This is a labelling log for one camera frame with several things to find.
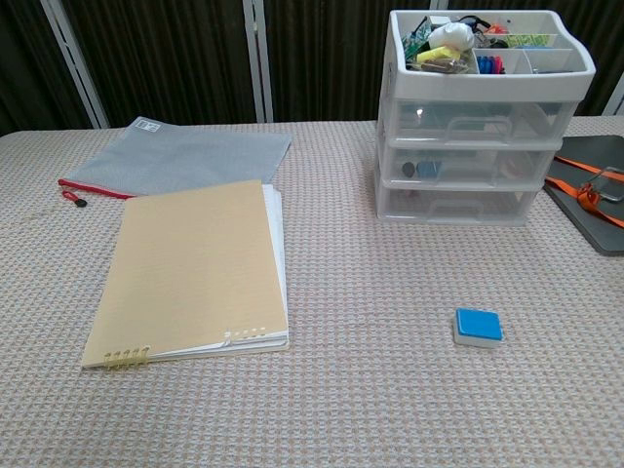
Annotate white crumpled bag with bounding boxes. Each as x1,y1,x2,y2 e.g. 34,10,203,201
428,21,475,50

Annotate blue and white block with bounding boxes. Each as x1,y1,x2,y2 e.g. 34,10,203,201
453,307,503,348

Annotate dark grey laptop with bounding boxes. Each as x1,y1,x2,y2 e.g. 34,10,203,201
543,135,624,255

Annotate clear drawer with blue item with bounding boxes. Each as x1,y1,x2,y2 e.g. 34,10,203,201
381,142,556,189

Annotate white plastic drawer organizer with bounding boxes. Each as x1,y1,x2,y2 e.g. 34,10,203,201
375,9,597,226

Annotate beige woven tablecloth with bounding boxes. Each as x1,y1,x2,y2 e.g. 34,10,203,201
0,115,624,468

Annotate green printed packet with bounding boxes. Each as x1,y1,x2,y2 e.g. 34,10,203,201
504,32,555,49

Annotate brown wrapped packet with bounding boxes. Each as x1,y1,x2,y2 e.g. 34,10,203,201
418,58,469,75

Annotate orange lanyard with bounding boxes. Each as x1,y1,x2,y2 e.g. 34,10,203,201
544,155,624,220

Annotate blue and pink clips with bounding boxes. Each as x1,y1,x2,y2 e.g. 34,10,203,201
476,55,506,75

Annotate grey mesh zip pouch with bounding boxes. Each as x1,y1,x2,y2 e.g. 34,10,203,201
58,115,293,209

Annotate white partition post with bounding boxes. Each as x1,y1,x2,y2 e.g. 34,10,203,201
243,0,274,124
43,0,109,130
603,77,624,116

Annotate clear drawer with few items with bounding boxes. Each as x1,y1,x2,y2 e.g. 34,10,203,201
377,183,540,226

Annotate tan ring-bound notebook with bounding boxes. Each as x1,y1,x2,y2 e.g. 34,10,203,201
80,178,292,371

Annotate clear phone badge holder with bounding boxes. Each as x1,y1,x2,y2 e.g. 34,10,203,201
582,166,624,202

